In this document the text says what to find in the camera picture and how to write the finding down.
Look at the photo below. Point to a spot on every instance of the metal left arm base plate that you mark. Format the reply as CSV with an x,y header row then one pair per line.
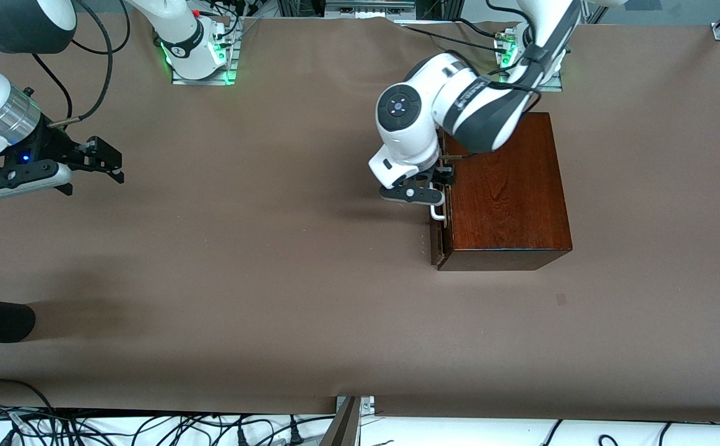
x,y
555,80

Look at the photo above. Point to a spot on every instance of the aluminium table edge bracket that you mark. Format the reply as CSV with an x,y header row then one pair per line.
x,y
347,421

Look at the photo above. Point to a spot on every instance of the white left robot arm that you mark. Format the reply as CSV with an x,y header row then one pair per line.
x,y
477,105

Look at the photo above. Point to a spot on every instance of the black equipment rack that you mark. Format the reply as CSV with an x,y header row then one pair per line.
x,y
366,7

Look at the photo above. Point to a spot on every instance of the dark brown wooden cabinet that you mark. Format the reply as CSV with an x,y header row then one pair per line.
x,y
508,204

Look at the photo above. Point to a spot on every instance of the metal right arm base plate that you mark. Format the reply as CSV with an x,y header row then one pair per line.
x,y
226,62

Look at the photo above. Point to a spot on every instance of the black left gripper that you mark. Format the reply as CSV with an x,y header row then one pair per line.
x,y
435,176

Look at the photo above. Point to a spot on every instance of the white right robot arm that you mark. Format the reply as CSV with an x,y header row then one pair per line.
x,y
19,25

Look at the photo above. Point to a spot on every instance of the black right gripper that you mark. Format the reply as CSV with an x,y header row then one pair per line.
x,y
51,146

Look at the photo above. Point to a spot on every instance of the white padding sheet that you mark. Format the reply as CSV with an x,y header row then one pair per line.
x,y
459,433

